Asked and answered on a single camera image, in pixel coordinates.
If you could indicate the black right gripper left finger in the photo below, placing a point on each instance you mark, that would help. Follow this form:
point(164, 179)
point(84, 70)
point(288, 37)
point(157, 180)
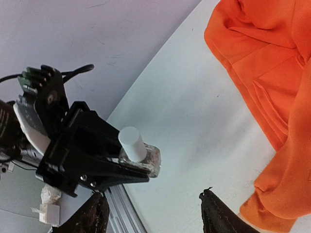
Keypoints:
point(91, 217)

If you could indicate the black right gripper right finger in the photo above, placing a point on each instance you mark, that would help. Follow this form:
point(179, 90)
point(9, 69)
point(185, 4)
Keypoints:
point(219, 218)

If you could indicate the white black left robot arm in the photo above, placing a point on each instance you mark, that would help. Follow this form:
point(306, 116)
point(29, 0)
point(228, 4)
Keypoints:
point(13, 138)

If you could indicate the orange hoodie sweatshirt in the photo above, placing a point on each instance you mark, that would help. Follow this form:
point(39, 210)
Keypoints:
point(265, 46)

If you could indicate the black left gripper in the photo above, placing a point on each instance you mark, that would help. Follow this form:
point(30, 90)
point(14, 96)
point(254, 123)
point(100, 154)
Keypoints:
point(81, 146)

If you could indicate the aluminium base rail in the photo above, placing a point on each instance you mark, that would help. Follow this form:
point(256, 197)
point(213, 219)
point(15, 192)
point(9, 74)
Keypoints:
point(123, 218)

